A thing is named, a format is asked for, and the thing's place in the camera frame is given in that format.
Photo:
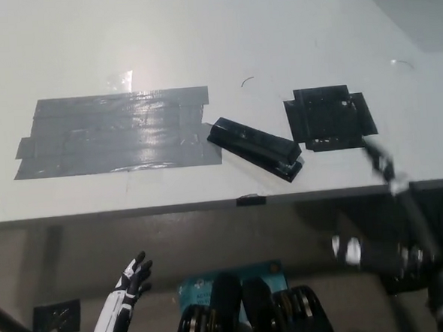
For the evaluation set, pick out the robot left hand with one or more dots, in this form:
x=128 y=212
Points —
x=132 y=280

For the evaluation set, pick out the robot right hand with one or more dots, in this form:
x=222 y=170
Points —
x=389 y=171

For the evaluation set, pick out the black stapler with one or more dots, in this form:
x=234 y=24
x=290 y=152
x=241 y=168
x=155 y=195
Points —
x=256 y=147

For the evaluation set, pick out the black ribbed robot torso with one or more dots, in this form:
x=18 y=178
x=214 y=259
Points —
x=260 y=314

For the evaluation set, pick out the black tape square patch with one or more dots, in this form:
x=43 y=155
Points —
x=329 y=120

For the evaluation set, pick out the black tape floor patch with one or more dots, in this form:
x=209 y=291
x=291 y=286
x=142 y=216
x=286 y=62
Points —
x=58 y=319

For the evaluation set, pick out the small black tape strip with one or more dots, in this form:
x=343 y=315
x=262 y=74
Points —
x=250 y=200

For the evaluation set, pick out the clear tape piece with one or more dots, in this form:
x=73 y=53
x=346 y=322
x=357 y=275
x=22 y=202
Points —
x=120 y=82

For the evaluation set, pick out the grey duct tape patch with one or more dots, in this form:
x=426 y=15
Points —
x=122 y=134

